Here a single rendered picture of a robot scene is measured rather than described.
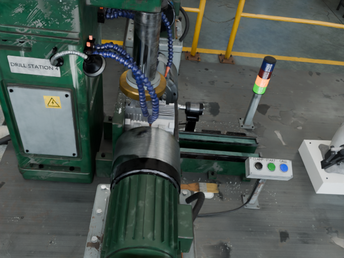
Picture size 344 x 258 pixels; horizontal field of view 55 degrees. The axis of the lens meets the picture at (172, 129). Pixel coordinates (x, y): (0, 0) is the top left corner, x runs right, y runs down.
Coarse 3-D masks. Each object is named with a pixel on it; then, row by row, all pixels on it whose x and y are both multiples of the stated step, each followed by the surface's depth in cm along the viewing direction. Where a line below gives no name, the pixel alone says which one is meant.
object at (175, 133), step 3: (174, 102) 154; (177, 102) 154; (174, 105) 152; (177, 105) 152; (174, 108) 151; (177, 108) 151; (177, 111) 149; (177, 114) 148; (177, 117) 146; (177, 120) 145; (177, 123) 144; (177, 126) 142; (174, 129) 141; (177, 129) 141; (174, 132) 140; (177, 132) 140; (174, 135) 138; (177, 135) 138; (177, 138) 137
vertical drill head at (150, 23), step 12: (144, 24) 107; (156, 24) 108; (144, 36) 110; (156, 36) 111; (144, 48) 113; (156, 48) 115; (144, 60) 116; (156, 60) 119; (132, 72) 123; (144, 72) 119; (156, 72) 128; (120, 84) 124; (132, 84) 122; (156, 84) 124; (132, 96) 122
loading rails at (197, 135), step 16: (192, 144) 156; (208, 144) 156; (224, 144) 157; (240, 144) 157; (256, 144) 157; (192, 160) 149; (208, 160) 149; (224, 160) 149; (240, 160) 149; (208, 176) 152
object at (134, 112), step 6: (126, 102) 132; (132, 102) 137; (138, 102) 134; (126, 108) 130; (132, 108) 130; (138, 108) 130; (150, 108) 136; (126, 114) 133; (132, 114) 133; (138, 114) 133; (150, 114) 133; (144, 120) 135
